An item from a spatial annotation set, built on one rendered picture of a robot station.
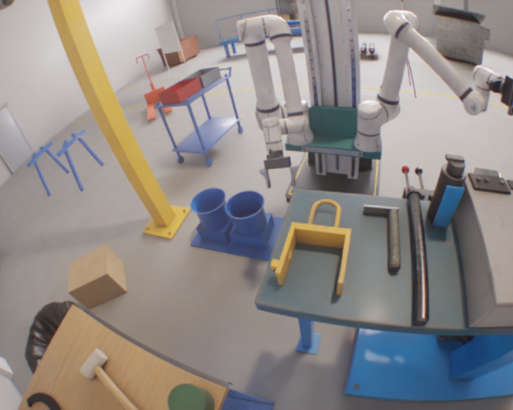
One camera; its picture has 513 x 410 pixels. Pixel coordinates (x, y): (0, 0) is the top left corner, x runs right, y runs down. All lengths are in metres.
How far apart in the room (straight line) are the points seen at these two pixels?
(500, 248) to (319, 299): 0.45
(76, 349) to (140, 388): 0.32
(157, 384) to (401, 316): 0.65
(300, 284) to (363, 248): 0.19
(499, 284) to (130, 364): 0.96
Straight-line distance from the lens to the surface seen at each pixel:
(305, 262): 0.66
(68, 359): 1.06
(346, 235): 0.64
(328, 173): 2.12
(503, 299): 0.60
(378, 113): 1.58
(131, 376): 0.85
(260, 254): 2.00
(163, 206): 2.46
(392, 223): 0.73
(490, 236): 0.67
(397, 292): 0.64
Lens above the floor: 1.62
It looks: 43 degrees down
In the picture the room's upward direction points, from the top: 15 degrees counter-clockwise
